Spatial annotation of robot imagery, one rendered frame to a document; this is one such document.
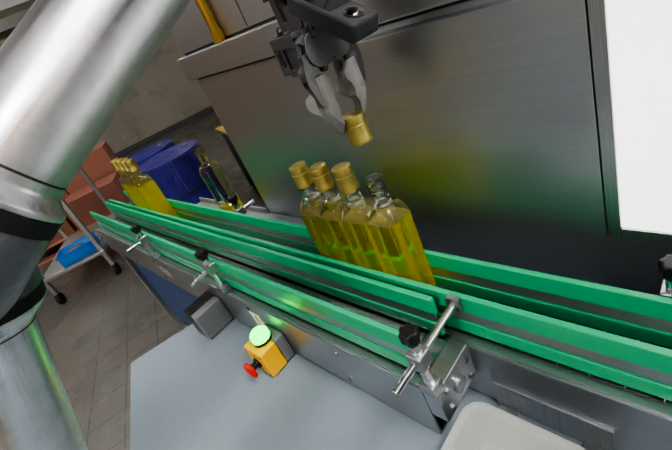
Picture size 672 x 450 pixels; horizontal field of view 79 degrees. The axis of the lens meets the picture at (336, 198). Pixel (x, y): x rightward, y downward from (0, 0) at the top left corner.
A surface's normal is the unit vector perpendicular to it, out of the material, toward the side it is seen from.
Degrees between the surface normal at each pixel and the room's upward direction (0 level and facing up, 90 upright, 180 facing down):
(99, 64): 103
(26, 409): 97
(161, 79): 90
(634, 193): 90
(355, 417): 0
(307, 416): 0
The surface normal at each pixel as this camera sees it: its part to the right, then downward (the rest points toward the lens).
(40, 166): 0.82, 0.34
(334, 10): -0.03, -0.64
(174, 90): 0.43, 0.27
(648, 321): -0.62, 0.57
